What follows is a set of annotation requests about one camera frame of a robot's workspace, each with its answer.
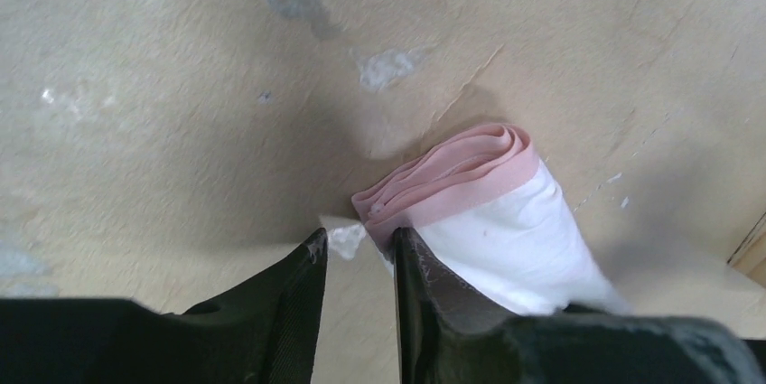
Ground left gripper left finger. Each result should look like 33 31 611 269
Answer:
1 229 328 383

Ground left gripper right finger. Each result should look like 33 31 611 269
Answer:
393 228 765 383

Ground wooden compartment organizer tray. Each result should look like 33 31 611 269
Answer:
727 213 765 287

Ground white underwear pink trim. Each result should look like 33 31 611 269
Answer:
351 123 629 315

